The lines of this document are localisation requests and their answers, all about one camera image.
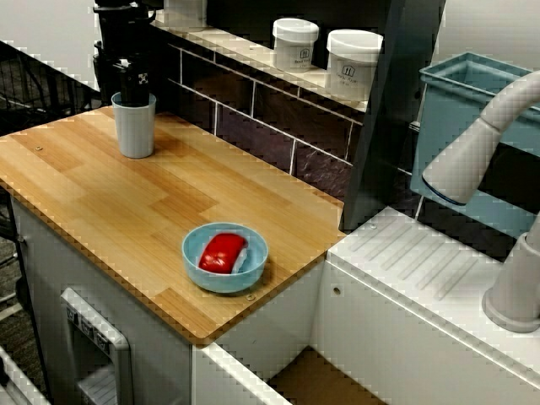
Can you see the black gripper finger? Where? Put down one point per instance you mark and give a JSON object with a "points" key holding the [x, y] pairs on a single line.
{"points": [[123, 84], [139, 86]]}

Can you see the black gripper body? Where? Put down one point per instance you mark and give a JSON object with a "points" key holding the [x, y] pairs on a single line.
{"points": [[122, 38]]}

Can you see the light blue plastic cup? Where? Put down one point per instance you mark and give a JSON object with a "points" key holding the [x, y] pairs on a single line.
{"points": [[135, 135]]}

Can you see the red and white sushi toy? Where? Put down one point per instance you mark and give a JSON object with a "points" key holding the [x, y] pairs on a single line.
{"points": [[219, 253]]}

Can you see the light blue bowl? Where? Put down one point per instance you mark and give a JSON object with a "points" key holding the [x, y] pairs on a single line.
{"points": [[223, 282]]}

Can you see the dark narrow hutch side panel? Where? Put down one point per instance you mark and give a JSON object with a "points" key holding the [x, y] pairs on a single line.
{"points": [[162, 76]]}

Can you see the cream shelf board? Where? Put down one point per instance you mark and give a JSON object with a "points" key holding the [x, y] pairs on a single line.
{"points": [[249, 52]]}

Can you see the white lidded jar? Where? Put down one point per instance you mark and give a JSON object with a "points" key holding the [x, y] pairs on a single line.
{"points": [[352, 63], [295, 42]]}

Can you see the dark tiled backsplash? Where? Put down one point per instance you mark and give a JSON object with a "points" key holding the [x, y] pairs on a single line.
{"points": [[320, 126]]}

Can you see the dark grey wide hutch panel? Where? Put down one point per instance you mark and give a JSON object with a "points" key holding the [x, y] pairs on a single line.
{"points": [[379, 147]]}

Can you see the teal plastic bin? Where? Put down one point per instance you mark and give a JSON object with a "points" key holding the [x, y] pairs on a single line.
{"points": [[447, 109]]}

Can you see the white corner object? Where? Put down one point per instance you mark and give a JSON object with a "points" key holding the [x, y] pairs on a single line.
{"points": [[12, 388]]}

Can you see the grey toy faucet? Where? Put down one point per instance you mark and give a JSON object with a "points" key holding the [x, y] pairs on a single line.
{"points": [[455, 164]]}

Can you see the white toy kitchen cabinet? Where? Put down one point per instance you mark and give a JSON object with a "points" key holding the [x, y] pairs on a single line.
{"points": [[401, 329]]}

